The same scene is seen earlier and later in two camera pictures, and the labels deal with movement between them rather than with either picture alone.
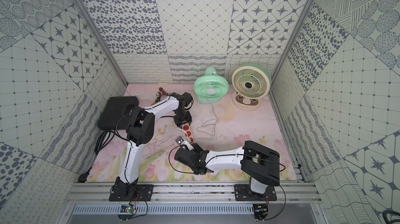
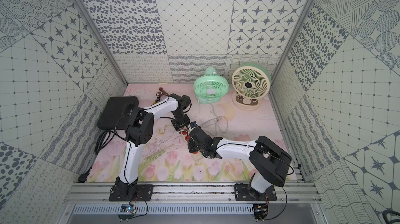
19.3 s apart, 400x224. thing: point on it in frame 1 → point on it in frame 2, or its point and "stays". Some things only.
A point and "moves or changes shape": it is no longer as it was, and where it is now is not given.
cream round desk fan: [250, 83] stays
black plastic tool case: [116, 114] stays
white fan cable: [198, 107] → [224, 131]
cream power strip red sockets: [187, 128] moves or changes shape
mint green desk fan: [210, 88] stays
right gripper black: [196, 147] → [190, 145]
